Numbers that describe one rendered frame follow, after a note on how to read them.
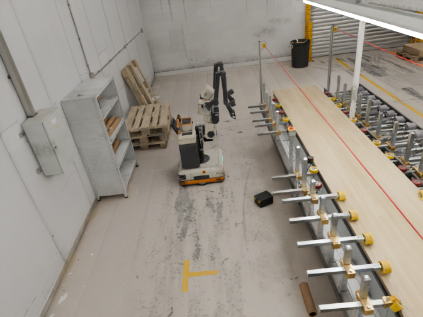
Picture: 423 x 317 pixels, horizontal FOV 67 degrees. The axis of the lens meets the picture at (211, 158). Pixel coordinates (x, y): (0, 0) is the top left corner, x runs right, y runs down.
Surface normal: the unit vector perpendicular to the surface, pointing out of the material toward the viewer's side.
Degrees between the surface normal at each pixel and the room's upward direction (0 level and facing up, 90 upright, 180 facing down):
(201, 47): 90
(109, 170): 90
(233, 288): 0
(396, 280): 0
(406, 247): 0
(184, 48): 90
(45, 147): 90
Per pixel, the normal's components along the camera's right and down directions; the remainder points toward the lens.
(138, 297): -0.12, -0.85
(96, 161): 0.02, 0.51
